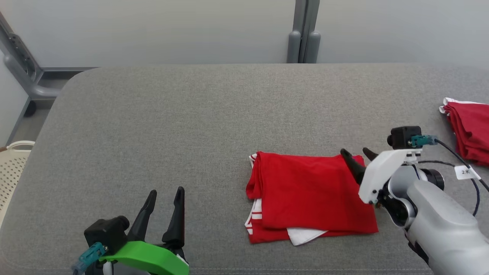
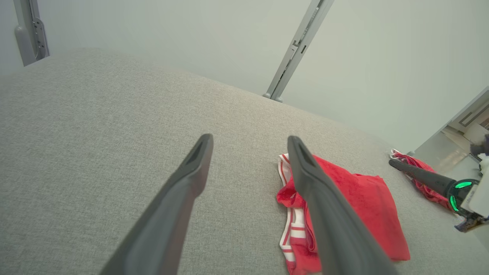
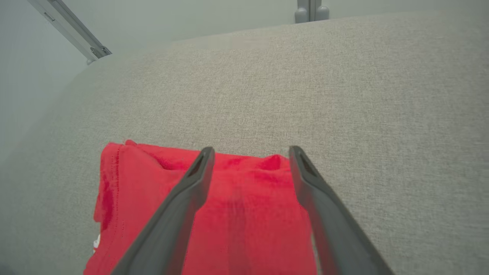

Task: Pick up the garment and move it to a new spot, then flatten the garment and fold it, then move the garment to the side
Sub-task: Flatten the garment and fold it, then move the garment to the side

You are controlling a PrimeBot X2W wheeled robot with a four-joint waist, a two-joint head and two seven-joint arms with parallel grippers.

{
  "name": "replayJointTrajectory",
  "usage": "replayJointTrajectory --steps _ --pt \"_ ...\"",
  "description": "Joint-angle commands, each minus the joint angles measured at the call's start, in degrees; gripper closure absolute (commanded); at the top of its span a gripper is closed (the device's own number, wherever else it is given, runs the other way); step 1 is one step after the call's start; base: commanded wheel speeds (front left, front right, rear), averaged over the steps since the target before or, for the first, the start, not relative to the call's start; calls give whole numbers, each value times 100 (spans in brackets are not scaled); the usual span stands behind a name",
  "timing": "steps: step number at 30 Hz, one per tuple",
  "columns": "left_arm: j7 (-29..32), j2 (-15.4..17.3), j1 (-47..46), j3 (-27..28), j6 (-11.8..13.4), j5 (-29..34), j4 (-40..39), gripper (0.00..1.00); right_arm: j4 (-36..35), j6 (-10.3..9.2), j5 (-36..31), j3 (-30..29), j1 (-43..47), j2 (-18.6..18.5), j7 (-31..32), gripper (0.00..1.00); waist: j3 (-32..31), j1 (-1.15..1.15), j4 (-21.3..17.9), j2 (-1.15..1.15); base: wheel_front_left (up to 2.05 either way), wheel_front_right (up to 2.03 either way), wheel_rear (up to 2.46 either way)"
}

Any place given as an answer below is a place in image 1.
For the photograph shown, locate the black right cable teal plug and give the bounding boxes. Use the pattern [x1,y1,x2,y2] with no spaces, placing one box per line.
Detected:
[411,135,489,217]

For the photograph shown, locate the cream plastic laundry basket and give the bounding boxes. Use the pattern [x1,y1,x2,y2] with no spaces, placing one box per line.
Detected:
[0,141,36,230]

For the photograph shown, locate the white cable label tag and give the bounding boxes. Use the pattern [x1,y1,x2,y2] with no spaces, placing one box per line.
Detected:
[455,165,482,181]

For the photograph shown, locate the red shorts with white stripe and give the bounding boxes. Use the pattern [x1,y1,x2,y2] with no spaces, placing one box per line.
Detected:
[439,98,489,167]

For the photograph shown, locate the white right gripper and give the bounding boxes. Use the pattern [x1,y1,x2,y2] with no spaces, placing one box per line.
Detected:
[340,147,423,205]

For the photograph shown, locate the red jersey with white sleeves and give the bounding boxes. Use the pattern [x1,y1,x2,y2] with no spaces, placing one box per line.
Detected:
[244,151,379,246]

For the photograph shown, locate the black left cable teal plug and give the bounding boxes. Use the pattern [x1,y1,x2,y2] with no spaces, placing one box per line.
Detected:
[73,243,108,275]

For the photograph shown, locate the black cable teal plug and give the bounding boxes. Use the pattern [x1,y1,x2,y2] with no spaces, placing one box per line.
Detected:
[73,243,108,275]
[411,135,489,217]

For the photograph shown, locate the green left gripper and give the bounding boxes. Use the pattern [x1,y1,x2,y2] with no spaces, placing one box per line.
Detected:
[99,186,189,275]

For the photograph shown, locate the grey metal partition frame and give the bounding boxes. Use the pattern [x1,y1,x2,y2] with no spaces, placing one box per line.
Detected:
[0,11,98,100]

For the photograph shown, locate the grey fabric sofa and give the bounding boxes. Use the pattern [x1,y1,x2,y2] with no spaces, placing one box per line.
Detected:
[0,63,489,275]

